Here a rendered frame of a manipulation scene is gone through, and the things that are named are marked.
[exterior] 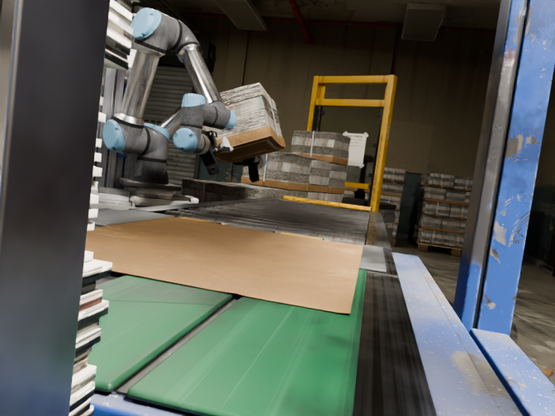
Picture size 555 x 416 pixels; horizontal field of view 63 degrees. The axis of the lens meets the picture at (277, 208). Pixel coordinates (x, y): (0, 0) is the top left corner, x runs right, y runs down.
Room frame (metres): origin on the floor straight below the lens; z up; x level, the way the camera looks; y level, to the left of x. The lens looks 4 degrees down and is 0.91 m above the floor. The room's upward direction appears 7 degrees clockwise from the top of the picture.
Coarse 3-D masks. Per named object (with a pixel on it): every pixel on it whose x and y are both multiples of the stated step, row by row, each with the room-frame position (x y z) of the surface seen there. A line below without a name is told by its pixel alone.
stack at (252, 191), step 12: (192, 180) 2.60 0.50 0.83; (204, 180) 2.75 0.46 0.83; (192, 192) 2.60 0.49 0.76; (204, 192) 2.54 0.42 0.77; (216, 192) 2.50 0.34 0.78; (228, 192) 2.45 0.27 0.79; (240, 192) 2.53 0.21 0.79; (252, 192) 2.62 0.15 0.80; (264, 192) 2.72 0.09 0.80; (276, 192) 2.83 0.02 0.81; (288, 192) 2.96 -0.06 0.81; (300, 192) 3.08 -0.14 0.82; (312, 192) 3.24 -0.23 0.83
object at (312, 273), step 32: (128, 224) 0.72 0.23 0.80; (160, 224) 0.77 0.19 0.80; (192, 224) 0.83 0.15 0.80; (96, 256) 0.47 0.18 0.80; (128, 256) 0.49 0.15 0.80; (160, 256) 0.51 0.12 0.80; (192, 256) 0.53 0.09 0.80; (224, 256) 0.56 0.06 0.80; (256, 256) 0.58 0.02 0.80; (288, 256) 0.61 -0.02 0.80; (320, 256) 0.65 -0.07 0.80; (352, 256) 0.69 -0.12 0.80; (224, 288) 0.40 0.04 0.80; (256, 288) 0.42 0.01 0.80; (288, 288) 0.43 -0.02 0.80; (320, 288) 0.45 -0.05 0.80; (352, 288) 0.47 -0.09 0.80
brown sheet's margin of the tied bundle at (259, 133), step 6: (264, 126) 1.80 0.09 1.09; (270, 126) 1.81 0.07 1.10; (246, 132) 1.80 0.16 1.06; (252, 132) 1.80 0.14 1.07; (258, 132) 1.80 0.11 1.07; (264, 132) 1.79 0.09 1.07; (270, 132) 1.79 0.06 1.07; (222, 138) 1.82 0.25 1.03; (228, 138) 1.81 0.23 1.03; (234, 138) 1.81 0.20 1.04; (240, 138) 1.81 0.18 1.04; (246, 138) 1.80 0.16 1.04; (252, 138) 1.80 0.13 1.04; (258, 138) 1.80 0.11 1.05; (276, 138) 1.90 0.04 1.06; (234, 144) 1.81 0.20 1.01
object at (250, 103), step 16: (224, 96) 1.84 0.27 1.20; (240, 96) 1.83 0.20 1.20; (256, 96) 1.82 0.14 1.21; (240, 112) 1.83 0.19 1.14; (256, 112) 1.82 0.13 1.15; (208, 128) 1.84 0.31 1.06; (240, 128) 1.82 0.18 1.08; (256, 128) 1.81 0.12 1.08; (240, 144) 1.81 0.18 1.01; (256, 144) 1.85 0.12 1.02; (272, 144) 1.91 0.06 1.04
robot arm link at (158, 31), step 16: (144, 16) 1.64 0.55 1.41; (160, 16) 1.65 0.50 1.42; (144, 32) 1.62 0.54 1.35; (160, 32) 1.66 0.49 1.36; (176, 32) 1.70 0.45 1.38; (144, 48) 1.66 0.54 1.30; (160, 48) 1.68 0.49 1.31; (144, 64) 1.68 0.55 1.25; (128, 80) 1.71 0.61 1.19; (144, 80) 1.70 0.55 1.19; (128, 96) 1.71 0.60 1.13; (144, 96) 1.72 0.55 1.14; (128, 112) 1.72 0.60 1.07; (112, 128) 1.70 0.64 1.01; (128, 128) 1.71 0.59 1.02; (144, 128) 1.81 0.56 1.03; (112, 144) 1.71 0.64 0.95; (128, 144) 1.73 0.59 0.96; (144, 144) 1.78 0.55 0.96
